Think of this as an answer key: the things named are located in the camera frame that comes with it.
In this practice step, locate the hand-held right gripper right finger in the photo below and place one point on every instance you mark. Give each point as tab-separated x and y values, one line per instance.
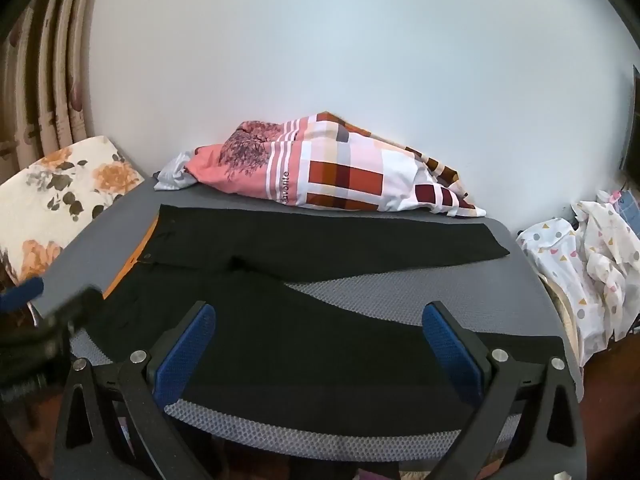
452	357

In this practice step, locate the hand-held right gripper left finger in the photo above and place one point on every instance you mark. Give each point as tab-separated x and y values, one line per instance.
185	357

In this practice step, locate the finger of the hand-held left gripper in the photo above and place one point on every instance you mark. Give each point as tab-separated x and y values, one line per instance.
20	296
75	307

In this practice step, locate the black pants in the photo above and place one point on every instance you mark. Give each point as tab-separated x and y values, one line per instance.
310	255

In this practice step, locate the grey mesh mat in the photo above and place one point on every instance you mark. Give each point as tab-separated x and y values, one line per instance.
390	295

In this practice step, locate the white floral cushion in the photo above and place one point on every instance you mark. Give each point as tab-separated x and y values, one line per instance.
55	195

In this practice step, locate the light grey cloth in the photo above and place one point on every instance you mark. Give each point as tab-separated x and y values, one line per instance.
169	176

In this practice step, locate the white spotted cloth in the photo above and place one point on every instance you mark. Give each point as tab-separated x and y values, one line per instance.
595	260

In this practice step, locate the pink checked patterned pillow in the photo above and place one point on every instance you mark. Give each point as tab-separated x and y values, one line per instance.
345	170

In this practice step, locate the beige patterned curtain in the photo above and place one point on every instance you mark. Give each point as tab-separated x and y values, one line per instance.
47	75

